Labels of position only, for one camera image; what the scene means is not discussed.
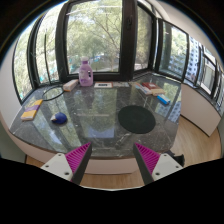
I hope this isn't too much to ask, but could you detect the black round mouse pad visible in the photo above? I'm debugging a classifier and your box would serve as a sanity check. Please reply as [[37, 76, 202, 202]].
[[117, 105, 157, 135]]

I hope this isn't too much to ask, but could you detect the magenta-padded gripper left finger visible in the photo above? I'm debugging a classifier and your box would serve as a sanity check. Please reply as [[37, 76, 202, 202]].
[[40, 142, 93, 186]]

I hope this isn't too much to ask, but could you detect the beige book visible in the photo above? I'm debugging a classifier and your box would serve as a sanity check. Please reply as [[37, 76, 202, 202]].
[[151, 87, 166, 97]]

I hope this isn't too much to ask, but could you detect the yellow and purple book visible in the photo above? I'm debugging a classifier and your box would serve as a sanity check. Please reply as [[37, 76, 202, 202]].
[[20, 98, 44, 122]]

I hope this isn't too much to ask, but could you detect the purple detergent bottle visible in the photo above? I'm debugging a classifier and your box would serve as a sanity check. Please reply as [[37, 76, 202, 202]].
[[78, 56, 94, 88]]

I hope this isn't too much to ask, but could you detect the white card with dark print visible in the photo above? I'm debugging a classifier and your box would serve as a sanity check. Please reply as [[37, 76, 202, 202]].
[[93, 81, 114, 89]]

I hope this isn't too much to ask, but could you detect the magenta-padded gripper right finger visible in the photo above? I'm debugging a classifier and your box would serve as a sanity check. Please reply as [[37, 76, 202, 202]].
[[132, 142, 184, 186]]

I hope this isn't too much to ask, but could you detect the blue and white box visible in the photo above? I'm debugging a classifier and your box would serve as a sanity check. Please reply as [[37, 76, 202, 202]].
[[156, 94, 172, 106]]

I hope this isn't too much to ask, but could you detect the black wire stand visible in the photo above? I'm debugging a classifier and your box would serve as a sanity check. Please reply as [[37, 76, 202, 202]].
[[41, 33, 69, 102]]

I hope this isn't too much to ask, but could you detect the white and orange box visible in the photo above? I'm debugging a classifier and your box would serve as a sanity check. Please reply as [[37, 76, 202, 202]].
[[62, 78, 80, 93]]

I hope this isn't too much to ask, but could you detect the pale printed paper sheet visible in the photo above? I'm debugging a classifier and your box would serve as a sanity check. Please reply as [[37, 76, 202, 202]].
[[113, 81, 130, 89]]

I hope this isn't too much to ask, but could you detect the white and blue book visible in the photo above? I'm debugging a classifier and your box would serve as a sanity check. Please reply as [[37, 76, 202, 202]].
[[134, 83, 153, 96]]

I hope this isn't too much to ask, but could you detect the blue and white computer mouse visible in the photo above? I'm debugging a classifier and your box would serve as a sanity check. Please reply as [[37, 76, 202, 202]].
[[50, 112, 69, 125]]

